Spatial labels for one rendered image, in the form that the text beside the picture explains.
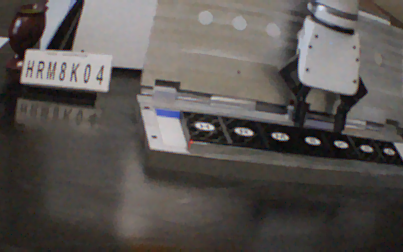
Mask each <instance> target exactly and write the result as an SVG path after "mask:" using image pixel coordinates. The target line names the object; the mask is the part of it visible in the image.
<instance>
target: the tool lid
mask: <svg viewBox="0 0 403 252"><path fill-rule="evenodd" d="M309 1H311V0H157V1H156V6H155V11H154V17H153V20H152V22H151V28H150V34H149V40H148V44H147V46H146V52H145V58H144V64H143V70H142V76H141V79H140V82H139V84H141V85H146V86H152V87H154V85H155V79H160V80H166V81H173V82H179V84H178V89H180V90H186V91H193V92H200V93H207V94H210V97H211V102H210V103H209V104H210V105H213V106H221V107H227V108H234V109H241V110H245V111H249V112H254V111H255V108H256V101H261V102H268V103H275V104H281V105H287V106H289V101H290V99H293V100H295V96H294V95H293V94H292V92H291V89H290V88H289V87H288V85H287V84H286V83H285V82H284V81H283V78H282V76H281V75H280V74H279V72H278V68H279V66H281V65H283V64H284V63H285V62H287V61H289V60H290V59H291V58H292V57H294V56H295V55H297V50H298V44H299V40H298V37H297V33H299V31H302V29H303V25H304V22H305V20H306V18H307V16H311V14H314V13H313V12H311V11H310V10H309V9H308V3H309ZM204 11H207V12H210V13H211V14H212V16H213V20H212V22H211V23H209V24H207V25H205V24H202V23H200V22H199V21H198V15H199V13H200V12H204ZM237 16H241V17H243V18H244V19H245V20H246V22H247V25H246V28H245V29H243V30H237V29H236V28H235V27H234V26H233V20H234V18H235V17H237ZM269 23H274V24H276V25H277V26H278V28H279V34H278V35H276V36H275V37H271V36H270V35H269V34H268V33H267V31H266V26H267V25H268V24H269ZM357 24H358V26H357V29H354V30H355V32H357V33H358V35H359V39H360V41H359V45H360V54H361V55H360V68H359V71H360V73H359V75H360V77H361V79H362V81H363V82H364V84H365V86H366V88H367V90H368V93H367V95H366V96H364V97H363V98H362V99H360V100H359V102H358V103H356V105H354V107H352V108H351V110H350V112H348V114H347V121H346V124H345V127H348V128H353V129H362V130H364V129H365V128H366V121H370V122H374V123H379V124H385V122H386V119H390V120H394V121H396V123H397V127H399V128H403V30H401V29H399V28H397V27H393V26H390V25H388V24H387V23H383V22H380V21H377V20H375V19H372V18H368V17H366V16H364V15H360V14H358V23H357ZM377 52H378V53H380V54H381V56H382V59H383V61H382V63H381V65H377V63H375V60H374V56H375V54H376V53H377ZM236 72H237V73H236ZM306 102H308V103H307V110H310V111H316V112H321V113H327V114H332V115H335V114H336V110H337V106H338V104H340V103H341V99H340V94H338V93H333V92H328V91H323V90H318V89H316V88H313V87H312V88H311V91H310V92H309V94H308V95H307V97H306Z"/></svg>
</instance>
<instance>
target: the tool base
mask: <svg viewBox="0 0 403 252"><path fill-rule="evenodd" d="M141 94H150V95H152V96H146V95H136V98H135V104H134V111H135V115H136V119H137V123H138V127H139V131H140V136H141V139H142V143H143V148H144V153H145V157H146V160H147V163H148V166H149V167H156V168H163V169H170V170H178V171H186V172H193V173H201V174H209V175H216V176H224V177H231V178H238V179H241V178H246V179H253V180H260V181H262V180H267V181H274V182H279V181H280V182H287V183H291V182H294V183H300V184H302V183H306V184H319V185H322V184H324V185H329V186H330V185H335V186H338V185H341V186H351V187H353V186H357V187H360V186H362V187H371V188H372V187H376V188H379V187H380V188H394V189H395V188H397V189H401V188H402V189H403V171H402V172H399V171H391V170H388V171H387V170H383V169H382V170H378V169H369V168H366V169H364V168H359V167H358V168H355V167H344V166H334V165H323V164H317V163H316V164H311V163H305V162H300V163H299V162H293V161H286V160H283V161H280V160H274V159H266V158H253V157H245V156H238V155H231V154H223V153H216V152H209V151H201V150H194V149H190V150H189V148H188V147H181V146H174V145H169V144H165V143H162V140H161V137H160V133H159V129H158V126H157V122H156V119H155V112H154V109H170V110H177V111H180V110H184V111H191V112H199V113H206V114H213V115H220V116H227V117H234V118H241V119H248V120H255V121H262V122H269V123H276V124H282V125H288V126H295V125H294V122H293V121H292V114H293V110H294V107H292V106H287V107H286V108H280V107H274V106H268V105H261V104H256V108H255V110H261V111H268V112H274V113H280V114H285V116H284V115H278V114H271V113H264V112H258V111H254V112H249V111H245V110H241V109H234V108H227V107H221V106H213V105H210V104H204V103H195V102H188V101H181V100H176V98H178V99H184V100H191V101H199V102H206V103H210V102H211V97H206V96H199V95H192V94H185V93H179V92H176V89H175V88H171V87H164V86H163V87H158V86H154V87H153V90H151V89H145V88H142V89H141ZM143 107H149V108H150V109H144V108H143ZM307 118H310V119H316V120H322V121H327V122H318V121H313V120H308V119H307ZM330 122H335V117H332V116H327V115H321V114H315V113H310V112H307V111H306V115H305V119H304V127H303V128H306V129H312V130H325V131H330V132H334V131H333V125H334V123H330ZM366 128H370V129H375V130H379V131H381V132H377V131H373V130H369V129H364V130H362V129H353V128H348V127H345V130H342V134H346V135H351V136H356V137H361V138H370V139H375V140H383V141H387V142H395V143H399V144H403V140H402V138H401V136H400V135H396V134H403V130H399V129H397V128H395V126H394V125H390V124H382V126H379V125H375V124H366ZM151 136H156V137H157V139H154V138H152V137H151Z"/></svg>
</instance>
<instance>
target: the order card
mask: <svg viewBox="0 0 403 252"><path fill-rule="evenodd" d="M112 62H113V54H109V53H107V54H103V53H93V52H90V53H88V52H77V51H76V52H72V51H69V52H67V51H58V50H57V51H53V50H51V51H49V50H45V51H44V50H36V49H35V50H32V49H29V50H27V51H26V54H25V61H24V65H23V70H22V75H21V81H20V82H21V83H24V84H26V83H29V84H33V85H34V84H37V85H47V86H56V87H66V88H76V89H82V90H84V89H87V90H93V91H104V92H106V91H107V90H108V84H109V77H110V74H111V69H112Z"/></svg>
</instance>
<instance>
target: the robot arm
mask: <svg viewBox="0 0 403 252"><path fill-rule="evenodd" d="M308 9H309V10H310V11H311V12H313V13H314V14H311V16H307V18H306V20H305V22H304V25H303V29H302V33H301V37H300V39H299V41H300V42H299V44H298V50H297V55H295V56H294V57H292V58H291V59H290V60H289V61H287V62H285V63H284V64H283V65H281V66H279V68H278V72H279V74H280V75H281V76H282V78H283V81H284V82H285V83H286V84H287V85H288V87H289V88H290V89H291V92H292V94H293V95H294V96H295V102H294V110H293V114H292V121H293V122H294V125H295V127H300V128H303V127H304V119H305V115H306V111H307V104H306V97H307V95H308V94H309V92H310V91H311V88H312V87H313V88H316V89H318V90H323V91H328V92H333V93H338V94H340V99H341V103H340V104H338V106H337V110H336V114H335V122H334V125H333V131H334V132H335V133H341V134H342V130H345V124H346V121H347V114H348V112H350V110H351V108H352V107H354V105H356V103H358V102H359V100H360V99H362V98H363V97H364V96H366V95H367V93H368V90H367V88H366V86H365V84H364V82H363V81H362V79H361V77H360V75H359V73H360V71H359V68H360V45H359V41H360V39H359V35H358V33H357V32H355V30H354V29H357V26H358V24H357V23H358V12H359V10H358V9H359V0H311V1H309V3H308ZM292 71H295V72H296V74H297V75H299V79H300V81H299V82H298V85H296V83H295V82H294V80H293V78H292V77H291V72H292ZM357 88H358V89H357Z"/></svg>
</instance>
